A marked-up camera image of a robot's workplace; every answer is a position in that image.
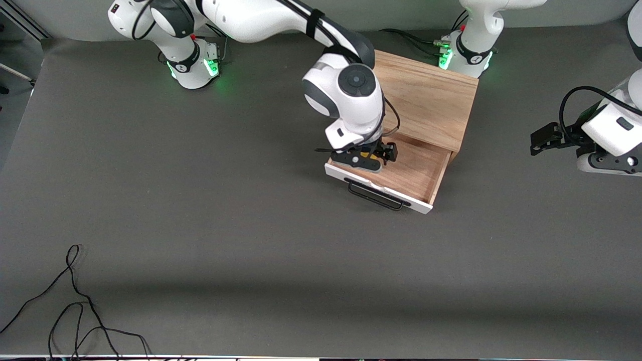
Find white-fronted wooden drawer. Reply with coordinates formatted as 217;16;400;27
325;131;451;215

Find black metal drawer handle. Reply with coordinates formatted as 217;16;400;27
345;178;411;211

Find wooden drawer cabinet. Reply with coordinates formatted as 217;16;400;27
371;49;479;164

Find black left arm wrist cable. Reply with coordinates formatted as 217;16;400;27
559;86;628;147

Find black left arm base cables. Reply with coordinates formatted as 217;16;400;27
379;13;470;57

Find black arm base cables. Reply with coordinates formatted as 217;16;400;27
193;23;229;64
379;13;470;57

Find black right arm base cables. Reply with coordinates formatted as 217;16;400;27
193;23;229;64

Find thin black loose cable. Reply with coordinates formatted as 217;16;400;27
0;244;153;359

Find aluminium frame rail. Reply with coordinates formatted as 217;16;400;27
0;0;51;41

